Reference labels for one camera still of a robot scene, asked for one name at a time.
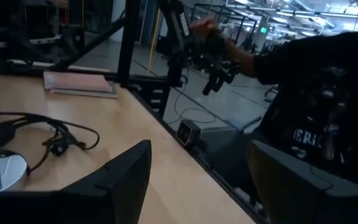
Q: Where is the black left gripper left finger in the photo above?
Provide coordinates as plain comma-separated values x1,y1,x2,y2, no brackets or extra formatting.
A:
0,139,153,224

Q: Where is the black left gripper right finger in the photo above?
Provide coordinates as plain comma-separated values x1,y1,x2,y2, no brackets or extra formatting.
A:
246,139,358,224

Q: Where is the chrome lamp base with socket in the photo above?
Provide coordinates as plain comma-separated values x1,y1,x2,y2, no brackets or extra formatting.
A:
0,121,29,192

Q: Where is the person's forearm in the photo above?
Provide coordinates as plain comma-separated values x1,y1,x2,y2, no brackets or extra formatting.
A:
224,37,259,78

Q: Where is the person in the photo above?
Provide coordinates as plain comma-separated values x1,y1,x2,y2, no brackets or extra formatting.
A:
253,18,358,190

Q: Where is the pink notebook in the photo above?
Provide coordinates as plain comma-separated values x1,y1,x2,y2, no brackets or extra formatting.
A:
43,70,119,99

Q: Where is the yellow pole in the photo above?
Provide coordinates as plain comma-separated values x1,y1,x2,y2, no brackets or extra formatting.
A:
147,9,163,73

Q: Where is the person's hand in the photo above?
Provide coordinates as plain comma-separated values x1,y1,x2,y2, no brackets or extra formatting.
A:
190,16,228,43

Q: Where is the black lamp power cord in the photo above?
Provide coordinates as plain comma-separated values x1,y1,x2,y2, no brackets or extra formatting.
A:
0,111,101,174

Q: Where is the black table-level camera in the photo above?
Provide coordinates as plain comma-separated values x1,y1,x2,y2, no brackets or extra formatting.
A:
176,119,202,147

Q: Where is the black frame post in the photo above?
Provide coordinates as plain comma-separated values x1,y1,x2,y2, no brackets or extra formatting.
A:
116,0,142,88

